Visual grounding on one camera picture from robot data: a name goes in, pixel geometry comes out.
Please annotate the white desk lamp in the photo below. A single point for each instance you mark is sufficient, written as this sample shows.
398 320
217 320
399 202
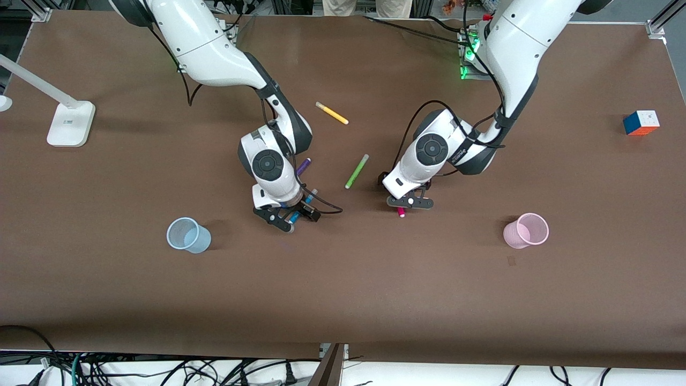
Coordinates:
69 128

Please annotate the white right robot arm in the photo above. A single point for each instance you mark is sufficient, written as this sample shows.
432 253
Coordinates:
214 53

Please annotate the yellow marker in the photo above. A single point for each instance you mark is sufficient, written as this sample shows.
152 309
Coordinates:
332 113

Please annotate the colourful puzzle cube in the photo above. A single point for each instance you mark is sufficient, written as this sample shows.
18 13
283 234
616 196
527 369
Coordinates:
640 123

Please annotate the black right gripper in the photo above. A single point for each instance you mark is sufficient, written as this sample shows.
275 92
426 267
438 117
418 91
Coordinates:
310 212

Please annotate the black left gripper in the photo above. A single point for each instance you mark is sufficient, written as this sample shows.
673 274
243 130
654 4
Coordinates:
381 177

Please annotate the person's leg beige trousers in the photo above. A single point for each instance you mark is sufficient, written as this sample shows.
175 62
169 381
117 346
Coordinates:
394 6
343 6

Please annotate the pink plastic cup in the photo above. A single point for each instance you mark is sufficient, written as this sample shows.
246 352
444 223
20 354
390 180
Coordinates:
512 233

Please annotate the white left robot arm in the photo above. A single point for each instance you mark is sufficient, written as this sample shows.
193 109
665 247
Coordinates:
514 48

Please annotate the green marker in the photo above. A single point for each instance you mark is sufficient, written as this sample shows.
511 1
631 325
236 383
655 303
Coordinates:
356 172

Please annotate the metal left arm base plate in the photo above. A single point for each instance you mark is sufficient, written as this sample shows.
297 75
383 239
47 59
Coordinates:
465 72

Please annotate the aluminium frame corner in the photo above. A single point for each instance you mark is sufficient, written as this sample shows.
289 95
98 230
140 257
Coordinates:
40 12
656 24

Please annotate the purple marker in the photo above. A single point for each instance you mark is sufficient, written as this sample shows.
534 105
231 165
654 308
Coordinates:
304 166

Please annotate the blue marker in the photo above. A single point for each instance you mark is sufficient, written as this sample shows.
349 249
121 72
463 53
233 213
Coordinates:
294 217

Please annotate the blue plastic cup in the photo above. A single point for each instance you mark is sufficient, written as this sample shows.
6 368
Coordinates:
201 244

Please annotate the metal table frame beam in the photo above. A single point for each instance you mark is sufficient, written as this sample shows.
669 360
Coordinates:
329 370

